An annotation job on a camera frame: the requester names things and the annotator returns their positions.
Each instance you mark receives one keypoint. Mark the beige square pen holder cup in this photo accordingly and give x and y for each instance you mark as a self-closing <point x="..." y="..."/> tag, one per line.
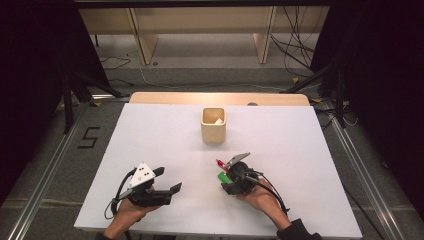
<point x="213" y="133"/>

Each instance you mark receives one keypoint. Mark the light wooden table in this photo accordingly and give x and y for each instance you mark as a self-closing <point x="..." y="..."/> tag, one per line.
<point x="200" y="99"/>

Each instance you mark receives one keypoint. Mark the person's right hand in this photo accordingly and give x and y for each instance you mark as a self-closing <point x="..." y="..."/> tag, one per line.
<point x="263" y="200"/>

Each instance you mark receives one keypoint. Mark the light wooden shelf unit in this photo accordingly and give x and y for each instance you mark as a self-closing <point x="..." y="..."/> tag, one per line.
<point x="200" y="20"/>

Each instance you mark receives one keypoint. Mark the person's left hand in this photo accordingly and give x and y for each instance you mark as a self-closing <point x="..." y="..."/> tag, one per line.
<point x="128" y="213"/>

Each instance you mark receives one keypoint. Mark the white rectangular eraser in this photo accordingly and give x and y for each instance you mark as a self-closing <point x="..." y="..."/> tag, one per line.
<point x="218" y="121"/>

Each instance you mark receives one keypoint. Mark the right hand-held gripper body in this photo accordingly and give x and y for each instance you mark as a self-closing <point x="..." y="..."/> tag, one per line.
<point x="241" y="176"/>

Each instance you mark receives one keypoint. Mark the metal floor rail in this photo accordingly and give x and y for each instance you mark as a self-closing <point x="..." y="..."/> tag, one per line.
<point x="43" y="186"/>
<point x="366" y="186"/>

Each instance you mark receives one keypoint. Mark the black tripod stand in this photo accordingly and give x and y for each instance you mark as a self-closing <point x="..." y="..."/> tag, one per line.
<point x="338" y="96"/>
<point x="68" y="106"/>

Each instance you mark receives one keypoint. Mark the small green block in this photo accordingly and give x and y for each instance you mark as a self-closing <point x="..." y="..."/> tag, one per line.
<point x="224" y="177"/>

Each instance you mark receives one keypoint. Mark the red pen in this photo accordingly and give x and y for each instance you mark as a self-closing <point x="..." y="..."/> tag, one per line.
<point x="221" y="164"/>

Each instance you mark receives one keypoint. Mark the black curtain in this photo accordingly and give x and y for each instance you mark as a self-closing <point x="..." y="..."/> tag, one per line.
<point x="33" y="83"/>
<point x="383" y="83"/>

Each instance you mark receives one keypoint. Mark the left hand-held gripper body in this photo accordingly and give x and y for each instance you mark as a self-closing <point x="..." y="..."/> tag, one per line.
<point x="150" y="198"/>

